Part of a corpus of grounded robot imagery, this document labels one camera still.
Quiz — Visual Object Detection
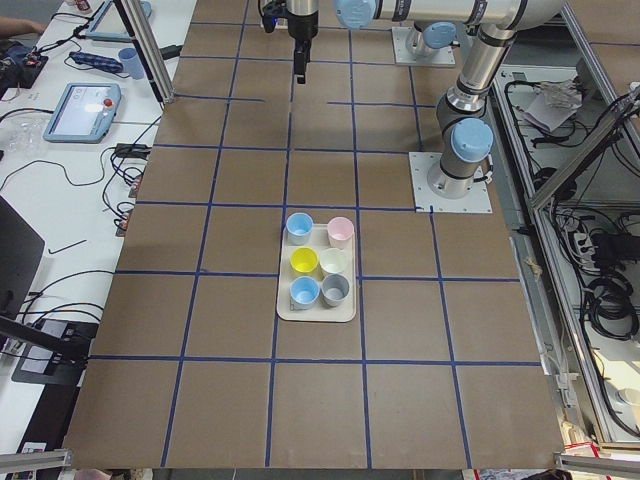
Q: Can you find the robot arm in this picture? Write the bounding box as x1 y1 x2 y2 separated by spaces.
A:
333 1 564 199

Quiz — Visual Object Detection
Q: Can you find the yellow plastic cup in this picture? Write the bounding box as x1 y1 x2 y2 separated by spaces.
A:
290 247 319 277

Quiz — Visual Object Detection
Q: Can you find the aluminium frame post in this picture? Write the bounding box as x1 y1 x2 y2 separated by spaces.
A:
114 0 175 105

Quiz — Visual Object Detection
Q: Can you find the blue cup on desk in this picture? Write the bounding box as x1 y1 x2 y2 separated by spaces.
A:
118 47 145 80

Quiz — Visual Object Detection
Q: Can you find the pale green plastic cup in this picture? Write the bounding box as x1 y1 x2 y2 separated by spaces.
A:
319 248 348 277

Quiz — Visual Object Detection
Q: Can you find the grey plastic cup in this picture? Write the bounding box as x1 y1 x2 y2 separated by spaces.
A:
321 274 350 307

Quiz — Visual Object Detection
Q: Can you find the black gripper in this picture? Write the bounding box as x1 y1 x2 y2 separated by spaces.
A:
287 12 319 84

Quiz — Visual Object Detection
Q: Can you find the teach pendant tablet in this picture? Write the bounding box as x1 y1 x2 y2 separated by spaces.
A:
43 83 121 144
85 1 131 43

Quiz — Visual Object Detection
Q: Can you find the black power adapter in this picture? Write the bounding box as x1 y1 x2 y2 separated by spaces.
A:
114 143 151 160

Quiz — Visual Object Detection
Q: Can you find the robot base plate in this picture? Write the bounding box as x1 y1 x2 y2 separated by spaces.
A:
391 23 456 68
409 152 493 214

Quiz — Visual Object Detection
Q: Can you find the black laptop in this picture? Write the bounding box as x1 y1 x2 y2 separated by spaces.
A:
1 198 88 367

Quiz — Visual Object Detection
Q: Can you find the cream plastic tray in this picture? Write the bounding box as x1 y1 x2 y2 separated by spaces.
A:
276 224 358 323

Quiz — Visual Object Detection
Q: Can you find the pink plastic cup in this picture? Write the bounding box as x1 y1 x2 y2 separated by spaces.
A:
327 216 355 249

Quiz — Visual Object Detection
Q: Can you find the blue power strip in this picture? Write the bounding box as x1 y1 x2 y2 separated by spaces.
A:
69 51 124 74

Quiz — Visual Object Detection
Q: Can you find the blue plastic cup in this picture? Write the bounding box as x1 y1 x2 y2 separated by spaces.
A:
289 276 320 310
285 212 314 246

